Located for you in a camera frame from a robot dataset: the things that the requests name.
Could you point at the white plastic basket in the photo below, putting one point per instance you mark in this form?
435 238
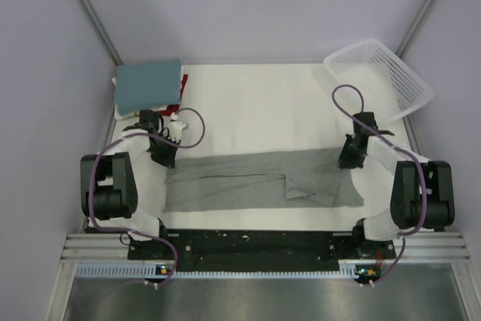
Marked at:
391 89

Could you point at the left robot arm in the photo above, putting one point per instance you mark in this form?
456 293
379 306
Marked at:
109 190

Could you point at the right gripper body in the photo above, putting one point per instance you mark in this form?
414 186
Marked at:
349 156

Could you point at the left corner aluminium post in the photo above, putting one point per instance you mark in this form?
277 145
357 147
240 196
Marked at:
101 32

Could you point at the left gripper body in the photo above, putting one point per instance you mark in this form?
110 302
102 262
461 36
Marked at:
162 152

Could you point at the grey t-shirt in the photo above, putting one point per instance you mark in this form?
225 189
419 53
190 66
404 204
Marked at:
283 179

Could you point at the right corner aluminium post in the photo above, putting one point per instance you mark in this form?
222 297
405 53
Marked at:
414 28

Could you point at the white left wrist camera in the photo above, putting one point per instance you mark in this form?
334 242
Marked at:
175 128

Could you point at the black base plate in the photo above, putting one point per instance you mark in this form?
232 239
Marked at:
260 251

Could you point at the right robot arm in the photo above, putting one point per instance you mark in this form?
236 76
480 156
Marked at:
422 195

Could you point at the folded blue t-shirt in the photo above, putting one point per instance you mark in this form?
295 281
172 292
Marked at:
166 74

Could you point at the corner aluminium post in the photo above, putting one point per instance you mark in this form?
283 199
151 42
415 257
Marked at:
414 28
101 32

